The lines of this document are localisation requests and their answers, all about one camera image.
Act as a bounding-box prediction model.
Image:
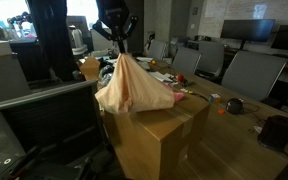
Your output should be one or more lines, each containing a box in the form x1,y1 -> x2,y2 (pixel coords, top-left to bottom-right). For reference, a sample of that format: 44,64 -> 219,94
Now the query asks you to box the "grey office chair near robot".
0,81 -> 103,180

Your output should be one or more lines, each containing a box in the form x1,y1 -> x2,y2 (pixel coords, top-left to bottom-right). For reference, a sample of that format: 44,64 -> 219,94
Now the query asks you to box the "peach cloth garment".
95,53 -> 175,114

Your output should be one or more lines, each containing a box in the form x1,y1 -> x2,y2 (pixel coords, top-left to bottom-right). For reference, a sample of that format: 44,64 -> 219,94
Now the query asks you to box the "large cardboard box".
104,95 -> 210,180

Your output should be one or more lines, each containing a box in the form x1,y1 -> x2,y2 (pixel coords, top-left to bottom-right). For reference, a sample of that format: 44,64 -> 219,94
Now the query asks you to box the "rubiks cube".
209,94 -> 221,102

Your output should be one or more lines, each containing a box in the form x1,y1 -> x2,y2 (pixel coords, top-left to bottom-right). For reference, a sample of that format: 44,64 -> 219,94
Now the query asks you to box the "pink cloth garment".
166,83 -> 185,102

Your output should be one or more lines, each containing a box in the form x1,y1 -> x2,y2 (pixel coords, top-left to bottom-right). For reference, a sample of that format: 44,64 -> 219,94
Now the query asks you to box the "grey chair across table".
221,51 -> 287,101
172,47 -> 201,74

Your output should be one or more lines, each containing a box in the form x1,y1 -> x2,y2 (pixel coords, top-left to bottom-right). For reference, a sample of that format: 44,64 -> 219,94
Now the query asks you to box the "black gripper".
93,0 -> 138,41

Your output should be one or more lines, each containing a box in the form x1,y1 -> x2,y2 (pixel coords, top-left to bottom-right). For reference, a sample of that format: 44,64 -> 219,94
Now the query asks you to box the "small open cardboard box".
80,56 -> 100,80

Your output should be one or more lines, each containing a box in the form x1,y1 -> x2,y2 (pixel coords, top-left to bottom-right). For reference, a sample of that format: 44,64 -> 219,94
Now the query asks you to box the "black round speaker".
226,98 -> 243,114

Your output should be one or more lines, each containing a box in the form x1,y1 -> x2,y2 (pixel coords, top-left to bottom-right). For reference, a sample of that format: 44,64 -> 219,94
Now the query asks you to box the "stack of white papers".
150,71 -> 173,82

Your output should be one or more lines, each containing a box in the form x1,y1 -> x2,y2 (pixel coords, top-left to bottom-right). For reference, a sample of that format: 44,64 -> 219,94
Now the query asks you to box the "red ball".
176,74 -> 185,82

